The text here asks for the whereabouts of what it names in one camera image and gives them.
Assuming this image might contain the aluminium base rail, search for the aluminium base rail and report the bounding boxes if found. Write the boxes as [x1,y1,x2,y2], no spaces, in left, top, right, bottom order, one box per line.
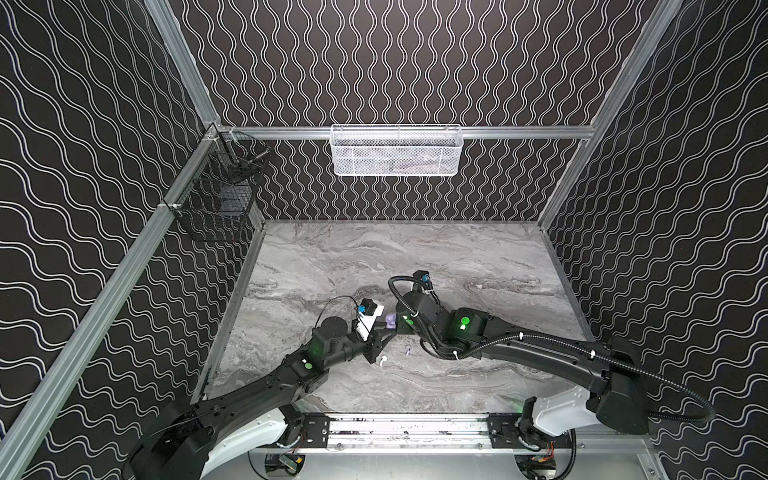
[248,411,571,454]

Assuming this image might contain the aluminium frame post right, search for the aluminium frame post right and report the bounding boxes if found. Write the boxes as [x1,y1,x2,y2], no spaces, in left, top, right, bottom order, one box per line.
[538,0,683,232]

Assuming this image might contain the aluminium frame back bar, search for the aluminium frame back bar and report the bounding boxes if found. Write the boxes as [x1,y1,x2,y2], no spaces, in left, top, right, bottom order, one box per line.
[222,125,596,141]

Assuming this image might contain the aluminium frame post left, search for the aluminium frame post left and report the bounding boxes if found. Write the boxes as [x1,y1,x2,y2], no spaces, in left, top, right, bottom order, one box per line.
[1,1,217,479]

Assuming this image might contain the black wire basket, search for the black wire basket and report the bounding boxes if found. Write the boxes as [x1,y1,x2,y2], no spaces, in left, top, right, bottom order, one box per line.
[170,130,273,244]

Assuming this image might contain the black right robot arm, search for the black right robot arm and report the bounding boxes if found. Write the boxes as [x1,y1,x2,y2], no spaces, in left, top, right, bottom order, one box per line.
[388,274,716,436]

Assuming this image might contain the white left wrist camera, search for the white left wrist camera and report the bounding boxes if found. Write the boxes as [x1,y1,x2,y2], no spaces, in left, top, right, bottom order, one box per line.
[353,298,384,342]

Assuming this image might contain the purple earbud charging case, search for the purple earbud charging case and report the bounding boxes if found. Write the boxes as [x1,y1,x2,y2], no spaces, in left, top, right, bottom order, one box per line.
[385,313,397,330]

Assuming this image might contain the white wire mesh basket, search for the white wire mesh basket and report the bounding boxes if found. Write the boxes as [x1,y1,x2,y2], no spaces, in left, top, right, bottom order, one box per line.
[329,134,464,177]

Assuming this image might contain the aluminium frame post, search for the aluminium frame post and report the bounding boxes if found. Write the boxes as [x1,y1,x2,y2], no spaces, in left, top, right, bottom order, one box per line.
[1,1,217,479]
[538,0,683,232]

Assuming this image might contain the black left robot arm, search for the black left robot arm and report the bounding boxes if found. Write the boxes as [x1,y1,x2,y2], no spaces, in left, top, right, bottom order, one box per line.
[120,316,396,479]

